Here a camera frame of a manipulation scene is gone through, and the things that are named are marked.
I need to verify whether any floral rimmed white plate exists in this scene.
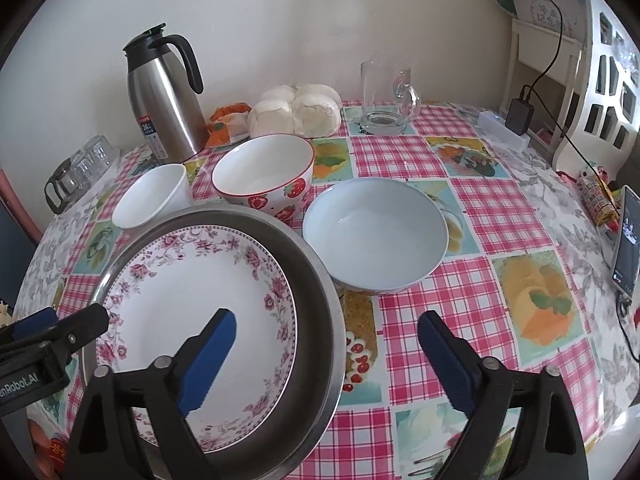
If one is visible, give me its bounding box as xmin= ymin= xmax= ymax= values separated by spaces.
xmin=84 ymin=224 xmax=297 ymax=453

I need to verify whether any light blue bowl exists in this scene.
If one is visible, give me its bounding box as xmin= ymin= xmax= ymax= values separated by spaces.
xmin=302 ymin=178 xmax=449 ymax=294

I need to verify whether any small white square bowl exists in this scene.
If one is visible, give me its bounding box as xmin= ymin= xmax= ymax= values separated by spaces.
xmin=112 ymin=164 xmax=194 ymax=231

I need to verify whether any strawberry pattern white bowl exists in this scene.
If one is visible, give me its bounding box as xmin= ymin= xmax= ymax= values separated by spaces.
xmin=212 ymin=133 xmax=314 ymax=222

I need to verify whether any large stainless steel pan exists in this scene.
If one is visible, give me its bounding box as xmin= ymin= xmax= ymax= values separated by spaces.
xmin=90 ymin=203 xmax=345 ymax=479

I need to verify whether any checkered picture tablecloth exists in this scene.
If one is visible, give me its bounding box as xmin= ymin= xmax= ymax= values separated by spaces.
xmin=12 ymin=98 xmax=637 ymax=480

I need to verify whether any smartphone with dark screen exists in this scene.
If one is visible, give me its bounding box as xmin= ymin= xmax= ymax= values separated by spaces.
xmin=612 ymin=185 xmax=640 ymax=299

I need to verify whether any colourful candy tube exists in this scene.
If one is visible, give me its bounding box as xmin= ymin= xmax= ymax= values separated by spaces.
xmin=576 ymin=169 xmax=620 ymax=231

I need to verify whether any orange snack packet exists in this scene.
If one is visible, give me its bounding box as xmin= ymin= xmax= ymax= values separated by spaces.
xmin=206 ymin=102 xmax=252 ymax=148

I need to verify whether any white power strip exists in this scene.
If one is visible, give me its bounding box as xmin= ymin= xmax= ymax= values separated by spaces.
xmin=477 ymin=110 xmax=529 ymax=153

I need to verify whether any black charger plug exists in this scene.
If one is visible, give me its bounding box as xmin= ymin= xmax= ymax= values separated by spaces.
xmin=504 ymin=98 xmax=534 ymax=136

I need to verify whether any clear glass mug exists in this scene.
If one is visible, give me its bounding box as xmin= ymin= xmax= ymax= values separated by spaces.
xmin=360 ymin=58 xmax=421 ymax=136

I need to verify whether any bag of white buns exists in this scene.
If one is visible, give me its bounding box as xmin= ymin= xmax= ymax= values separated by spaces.
xmin=247 ymin=84 xmax=343 ymax=139

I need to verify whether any stainless steel thermos jug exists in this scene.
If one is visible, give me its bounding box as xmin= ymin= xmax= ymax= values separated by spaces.
xmin=124 ymin=23 xmax=209 ymax=164

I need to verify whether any white wooden shelf unit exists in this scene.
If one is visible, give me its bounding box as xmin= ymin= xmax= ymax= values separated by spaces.
xmin=500 ymin=0 xmax=639 ymax=178

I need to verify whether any black charging cable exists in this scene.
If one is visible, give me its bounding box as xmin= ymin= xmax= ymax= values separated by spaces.
xmin=519 ymin=0 xmax=640 ymax=363

